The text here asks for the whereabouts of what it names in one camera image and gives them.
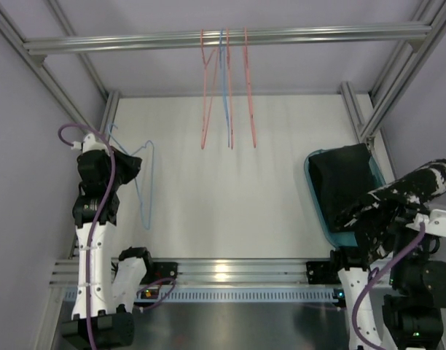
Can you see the perforated grey cable duct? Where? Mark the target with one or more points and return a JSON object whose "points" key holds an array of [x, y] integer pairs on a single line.
{"points": [[245, 295]]}

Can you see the aluminium hanging rail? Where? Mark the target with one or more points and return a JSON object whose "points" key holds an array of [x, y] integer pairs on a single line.
{"points": [[237, 37]]}

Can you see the blue empty wire hanger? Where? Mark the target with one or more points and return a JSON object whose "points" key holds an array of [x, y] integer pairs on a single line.
{"points": [[223, 73]]}

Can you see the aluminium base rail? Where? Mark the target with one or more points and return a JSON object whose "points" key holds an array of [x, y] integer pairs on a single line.
{"points": [[200, 272]]}

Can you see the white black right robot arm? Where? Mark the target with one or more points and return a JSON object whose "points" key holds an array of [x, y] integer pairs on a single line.
{"points": [[412, 317]]}

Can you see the black trousers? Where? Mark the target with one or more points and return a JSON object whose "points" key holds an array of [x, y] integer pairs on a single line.
{"points": [[339, 176]]}

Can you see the pink empty wire hanger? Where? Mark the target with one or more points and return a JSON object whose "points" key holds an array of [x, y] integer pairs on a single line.
{"points": [[229, 90]]}

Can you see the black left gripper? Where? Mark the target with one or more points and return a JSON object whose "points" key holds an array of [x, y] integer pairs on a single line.
{"points": [[124, 165]]}

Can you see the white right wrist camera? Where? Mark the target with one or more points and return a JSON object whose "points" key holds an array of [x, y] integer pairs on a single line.
{"points": [[435, 222]]}

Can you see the aluminium frame post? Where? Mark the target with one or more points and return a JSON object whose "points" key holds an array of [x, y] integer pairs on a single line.
{"points": [[402, 67], [72, 82]]}

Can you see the aluminium frame post left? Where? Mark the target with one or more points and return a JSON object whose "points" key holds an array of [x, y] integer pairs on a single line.
{"points": [[72, 82]]}

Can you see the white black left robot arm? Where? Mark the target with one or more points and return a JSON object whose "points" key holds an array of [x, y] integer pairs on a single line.
{"points": [[102, 315]]}

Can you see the pink wire hanger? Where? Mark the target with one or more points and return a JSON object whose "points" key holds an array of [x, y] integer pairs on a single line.
{"points": [[229, 90], [207, 97]]}

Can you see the aluminium frame post right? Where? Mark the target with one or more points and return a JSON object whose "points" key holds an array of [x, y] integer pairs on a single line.
{"points": [[402, 67]]}

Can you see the black white patterned garment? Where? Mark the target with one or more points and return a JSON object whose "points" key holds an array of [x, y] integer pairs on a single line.
{"points": [[370, 215]]}

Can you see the teal plastic bin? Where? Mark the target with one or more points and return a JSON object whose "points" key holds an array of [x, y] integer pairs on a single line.
{"points": [[345, 238]]}

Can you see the blue wire hanger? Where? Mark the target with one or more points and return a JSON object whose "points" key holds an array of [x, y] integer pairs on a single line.
{"points": [[145, 207], [223, 73]]}

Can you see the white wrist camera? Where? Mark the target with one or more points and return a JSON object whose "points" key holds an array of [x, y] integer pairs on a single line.
{"points": [[435, 222], [88, 144]]}

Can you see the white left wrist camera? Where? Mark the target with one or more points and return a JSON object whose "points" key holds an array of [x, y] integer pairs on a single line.
{"points": [[88, 144]]}

